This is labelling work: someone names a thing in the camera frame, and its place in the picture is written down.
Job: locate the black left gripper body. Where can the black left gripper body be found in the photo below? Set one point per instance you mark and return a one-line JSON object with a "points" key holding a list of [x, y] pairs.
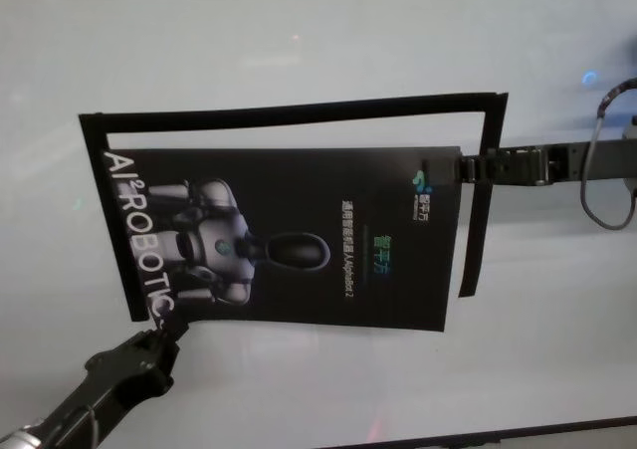
{"points": [[129, 364]]}

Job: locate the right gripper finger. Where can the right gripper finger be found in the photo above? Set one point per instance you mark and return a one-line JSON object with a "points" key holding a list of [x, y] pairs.
{"points": [[455, 170]]}

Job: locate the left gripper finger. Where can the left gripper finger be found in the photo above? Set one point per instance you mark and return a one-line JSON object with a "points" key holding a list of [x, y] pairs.
{"points": [[174, 328]]}

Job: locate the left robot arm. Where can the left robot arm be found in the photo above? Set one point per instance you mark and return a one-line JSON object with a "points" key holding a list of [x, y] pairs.
{"points": [[64, 414]]}

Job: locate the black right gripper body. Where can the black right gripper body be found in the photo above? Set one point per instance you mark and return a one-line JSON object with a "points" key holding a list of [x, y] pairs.
{"points": [[537, 166]]}

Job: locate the black robot print poster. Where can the black robot print poster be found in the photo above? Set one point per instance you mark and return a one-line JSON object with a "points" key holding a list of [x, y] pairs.
{"points": [[308, 250]]}

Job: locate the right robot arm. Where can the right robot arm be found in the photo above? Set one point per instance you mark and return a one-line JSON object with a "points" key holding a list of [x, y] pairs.
{"points": [[612, 157]]}

